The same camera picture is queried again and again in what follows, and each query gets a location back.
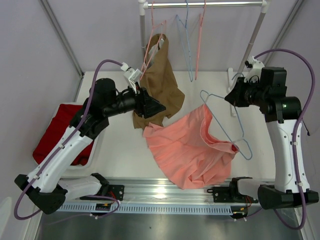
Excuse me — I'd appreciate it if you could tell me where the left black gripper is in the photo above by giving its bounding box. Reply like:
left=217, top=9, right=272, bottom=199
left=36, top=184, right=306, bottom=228
left=103, top=81, right=166, bottom=119

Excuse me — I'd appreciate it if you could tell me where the blue wire hanger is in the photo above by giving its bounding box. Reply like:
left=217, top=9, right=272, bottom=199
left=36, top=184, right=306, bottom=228
left=175, top=0, right=194, bottom=83
left=197, top=72, right=253, bottom=161

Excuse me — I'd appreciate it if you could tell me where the pink pleated skirt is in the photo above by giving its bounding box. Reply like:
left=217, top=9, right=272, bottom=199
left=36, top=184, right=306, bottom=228
left=143, top=104, right=238, bottom=190

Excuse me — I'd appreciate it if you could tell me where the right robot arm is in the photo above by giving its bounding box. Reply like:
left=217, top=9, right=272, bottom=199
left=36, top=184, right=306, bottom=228
left=224, top=63, right=319, bottom=210

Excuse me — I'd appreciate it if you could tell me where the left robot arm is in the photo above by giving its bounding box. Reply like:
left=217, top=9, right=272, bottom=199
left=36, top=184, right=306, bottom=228
left=14, top=78, right=166, bottom=215

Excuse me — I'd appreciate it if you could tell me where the brown skirt on hanger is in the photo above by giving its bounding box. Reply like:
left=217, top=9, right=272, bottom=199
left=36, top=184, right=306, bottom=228
left=132, top=35, right=185, bottom=129

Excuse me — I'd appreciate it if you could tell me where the pink hanger holding brown skirt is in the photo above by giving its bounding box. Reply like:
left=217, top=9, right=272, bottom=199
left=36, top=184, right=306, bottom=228
left=139, top=0, right=167, bottom=79

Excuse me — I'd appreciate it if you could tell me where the white metal clothes rack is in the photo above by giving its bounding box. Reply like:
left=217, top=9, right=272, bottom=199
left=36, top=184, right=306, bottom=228
left=137, top=0, right=272, bottom=117

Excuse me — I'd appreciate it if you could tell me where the white plastic bin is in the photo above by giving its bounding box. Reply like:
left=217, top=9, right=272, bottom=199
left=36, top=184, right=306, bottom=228
left=51, top=101, right=105, bottom=178

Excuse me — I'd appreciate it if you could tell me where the red garment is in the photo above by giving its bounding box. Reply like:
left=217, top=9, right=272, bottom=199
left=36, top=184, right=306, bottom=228
left=32, top=104, right=93, bottom=167

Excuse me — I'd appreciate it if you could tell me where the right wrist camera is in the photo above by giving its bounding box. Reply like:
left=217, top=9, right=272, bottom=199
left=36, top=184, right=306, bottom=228
left=244, top=56, right=265, bottom=83

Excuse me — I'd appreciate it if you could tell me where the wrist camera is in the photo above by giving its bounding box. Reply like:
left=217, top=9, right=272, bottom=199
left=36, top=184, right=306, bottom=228
left=120, top=62, right=142, bottom=90
left=244, top=56, right=265, bottom=83

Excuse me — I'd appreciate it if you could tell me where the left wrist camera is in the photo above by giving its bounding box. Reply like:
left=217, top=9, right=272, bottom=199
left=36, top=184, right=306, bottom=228
left=120, top=62, right=142, bottom=90

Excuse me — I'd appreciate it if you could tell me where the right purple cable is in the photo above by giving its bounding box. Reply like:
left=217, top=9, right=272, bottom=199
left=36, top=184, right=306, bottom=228
left=254, top=48, right=316, bottom=230

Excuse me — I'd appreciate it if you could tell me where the purple cable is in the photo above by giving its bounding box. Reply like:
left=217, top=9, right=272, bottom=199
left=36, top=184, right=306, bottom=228
left=13, top=59, right=126, bottom=221
left=254, top=48, right=316, bottom=230

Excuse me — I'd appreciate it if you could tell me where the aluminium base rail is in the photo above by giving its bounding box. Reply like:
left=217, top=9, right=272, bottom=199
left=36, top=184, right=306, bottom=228
left=62, top=177, right=261, bottom=205

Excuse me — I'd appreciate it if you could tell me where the pink wire hanger middle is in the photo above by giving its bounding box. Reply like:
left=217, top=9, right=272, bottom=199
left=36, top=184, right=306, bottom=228
left=194, top=0, right=207, bottom=80

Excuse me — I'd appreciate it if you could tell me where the slotted cable duct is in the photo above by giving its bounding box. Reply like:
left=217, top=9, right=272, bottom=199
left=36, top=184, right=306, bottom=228
left=58, top=203, right=232, bottom=215

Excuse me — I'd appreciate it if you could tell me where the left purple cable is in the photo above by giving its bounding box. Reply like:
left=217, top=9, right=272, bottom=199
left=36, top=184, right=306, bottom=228
left=13, top=59, right=126, bottom=221

